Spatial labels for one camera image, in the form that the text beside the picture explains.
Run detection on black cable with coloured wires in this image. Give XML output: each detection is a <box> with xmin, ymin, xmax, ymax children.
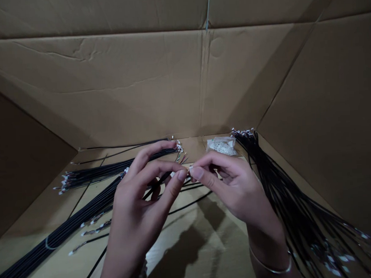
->
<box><xmin>142</xmin><ymin>164</ymin><xmax>194</xmax><ymax>203</ymax></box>

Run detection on person's right hand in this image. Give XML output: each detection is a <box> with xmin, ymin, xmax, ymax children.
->
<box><xmin>188</xmin><ymin>149</ymin><xmax>288</xmax><ymax>248</ymax></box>

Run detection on scattered loose black cables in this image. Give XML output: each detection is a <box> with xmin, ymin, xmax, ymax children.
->
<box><xmin>65</xmin><ymin>182</ymin><xmax>217</xmax><ymax>278</ymax></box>

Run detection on tied bundle of black cables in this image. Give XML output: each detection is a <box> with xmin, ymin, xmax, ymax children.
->
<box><xmin>0</xmin><ymin>167</ymin><xmax>133</xmax><ymax>278</ymax></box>

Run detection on thin single black cable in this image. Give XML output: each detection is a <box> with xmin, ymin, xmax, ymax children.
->
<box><xmin>70</xmin><ymin>148</ymin><xmax>138</xmax><ymax>165</ymax></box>
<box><xmin>77</xmin><ymin>138</ymin><xmax>176</xmax><ymax>151</ymax></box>

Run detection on clear bag of white connectors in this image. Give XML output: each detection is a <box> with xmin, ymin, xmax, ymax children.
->
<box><xmin>206</xmin><ymin>137</ymin><xmax>238</xmax><ymax>157</ymax></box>

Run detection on large fanned bundle of black cables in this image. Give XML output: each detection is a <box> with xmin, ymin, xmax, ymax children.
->
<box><xmin>230</xmin><ymin>123</ymin><xmax>371</xmax><ymax>278</ymax></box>

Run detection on short bundle of black cables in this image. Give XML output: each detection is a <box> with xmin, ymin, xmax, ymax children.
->
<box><xmin>51</xmin><ymin>139</ymin><xmax>188</xmax><ymax>196</ymax></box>

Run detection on person's left hand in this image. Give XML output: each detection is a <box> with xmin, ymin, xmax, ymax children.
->
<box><xmin>104</xmin><ymin>140</ymin><xmax>192</xmax><ymax>259</ymax></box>

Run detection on brown cardboard box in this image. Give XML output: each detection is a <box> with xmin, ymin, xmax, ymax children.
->
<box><xmin>0</xmin><ymin>0</ymin><xmax>371</xmax><ymax>278</ymax></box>

